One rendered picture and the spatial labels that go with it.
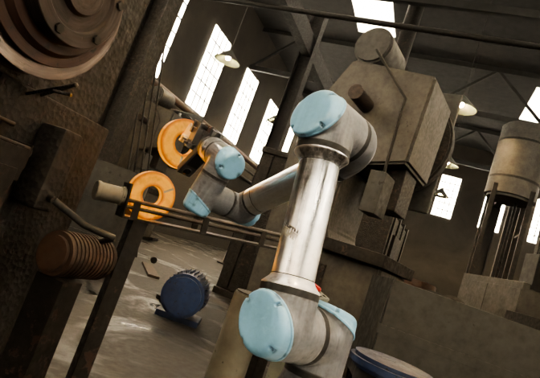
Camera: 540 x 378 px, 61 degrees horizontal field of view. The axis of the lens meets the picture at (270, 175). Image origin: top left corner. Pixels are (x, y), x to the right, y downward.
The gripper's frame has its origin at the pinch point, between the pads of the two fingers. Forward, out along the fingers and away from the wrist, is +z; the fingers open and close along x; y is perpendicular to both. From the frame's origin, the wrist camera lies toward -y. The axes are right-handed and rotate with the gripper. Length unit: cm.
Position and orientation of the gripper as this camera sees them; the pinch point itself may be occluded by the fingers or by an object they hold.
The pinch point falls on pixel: (185, 138)
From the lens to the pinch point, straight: 146.5
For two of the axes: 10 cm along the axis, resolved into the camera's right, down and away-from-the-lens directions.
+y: 4.6, -8.8, -0.8
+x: -7.6, -3.5, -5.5
